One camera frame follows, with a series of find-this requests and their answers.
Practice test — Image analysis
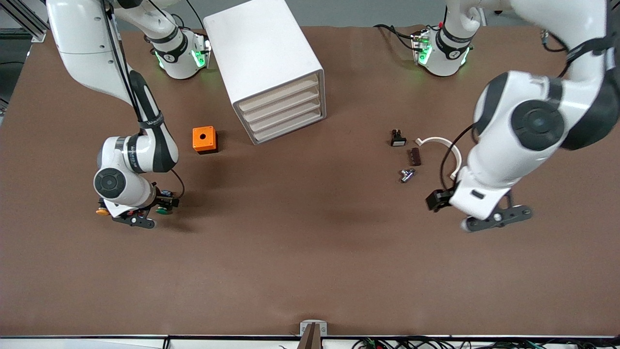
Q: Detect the green mushroom push button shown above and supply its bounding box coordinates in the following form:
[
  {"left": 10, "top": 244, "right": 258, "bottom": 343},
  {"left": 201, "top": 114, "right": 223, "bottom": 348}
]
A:
[{"left": 155, "top": 190, "right": 174, "bottom": 215}]

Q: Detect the orange push-button enclosure box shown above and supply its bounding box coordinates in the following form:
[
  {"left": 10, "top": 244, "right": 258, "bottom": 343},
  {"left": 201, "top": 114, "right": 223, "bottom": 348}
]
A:
[{"left": 192, "top": 126, "right": 218, "bottom": 155}]

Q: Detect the white curved plastic bracket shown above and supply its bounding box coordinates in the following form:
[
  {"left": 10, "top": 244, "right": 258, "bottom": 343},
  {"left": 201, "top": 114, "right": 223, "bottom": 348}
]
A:
[{"left": 415, "top": 137, "right": 463, "bottom": 181}]

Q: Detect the white drawer cabinet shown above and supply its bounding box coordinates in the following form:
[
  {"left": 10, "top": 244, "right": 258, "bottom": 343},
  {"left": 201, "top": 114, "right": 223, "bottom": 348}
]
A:
[{"left": 202, "top": 0, "right": 327, "bottom": 146}]

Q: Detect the grey metal camera mount bracket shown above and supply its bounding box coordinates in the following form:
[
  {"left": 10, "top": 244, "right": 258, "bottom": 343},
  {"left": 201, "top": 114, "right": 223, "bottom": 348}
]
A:
[{"left": 298, "top": 320, "right": 328, "bottom": 349}]

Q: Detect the black arm base cable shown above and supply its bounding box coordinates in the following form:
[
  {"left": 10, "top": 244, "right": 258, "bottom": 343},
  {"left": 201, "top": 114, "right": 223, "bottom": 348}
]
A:
[
  {"left": 374, "top": 23, "right": 418, "bottom": 51},
  {"left": 184, "top": 0, "right": 206, "bottom": 22}
]

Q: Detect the black cable bundle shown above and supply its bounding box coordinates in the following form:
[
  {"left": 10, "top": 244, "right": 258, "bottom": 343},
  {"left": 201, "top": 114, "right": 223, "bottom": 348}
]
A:
[{"left": 353, "top": 336, "right": 620, "bottom": 349}]

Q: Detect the white table edge rail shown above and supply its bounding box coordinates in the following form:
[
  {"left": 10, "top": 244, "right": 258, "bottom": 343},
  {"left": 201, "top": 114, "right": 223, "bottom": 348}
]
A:
[{"left": 0, "top": 334, "right": 620, "bottom": 349}]

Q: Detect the black right arm base cable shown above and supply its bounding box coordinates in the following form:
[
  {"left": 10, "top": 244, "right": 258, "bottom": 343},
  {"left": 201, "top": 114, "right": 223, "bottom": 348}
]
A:
[{"left": 184, "top": 0, "right": 206, "bottom": 22}]

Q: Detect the black left arm base cable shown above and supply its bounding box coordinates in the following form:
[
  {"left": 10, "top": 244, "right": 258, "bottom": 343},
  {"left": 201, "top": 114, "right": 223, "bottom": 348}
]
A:
[{"left": 374, "top": 23, "right": 418, "bottom": 51}]

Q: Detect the aluminium frame profile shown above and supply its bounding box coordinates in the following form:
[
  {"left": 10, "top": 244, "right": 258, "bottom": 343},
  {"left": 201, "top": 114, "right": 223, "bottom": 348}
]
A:
[{"left": 0, "top": 0, "right": 49, "bottom": 43}]

